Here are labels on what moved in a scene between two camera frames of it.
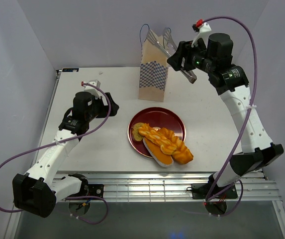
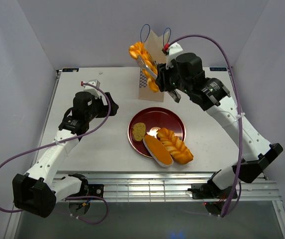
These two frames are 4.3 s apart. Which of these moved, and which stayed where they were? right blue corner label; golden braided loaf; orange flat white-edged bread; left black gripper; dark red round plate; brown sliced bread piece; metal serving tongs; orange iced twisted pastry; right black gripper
Moved: metal serving tongs; right black gripper; orange iced twisted pastry
Stayed: brown sliced bread piece; dark red round plate; orange flat white-edged bread; right blue corner label; left black gripper; golden braided loaf
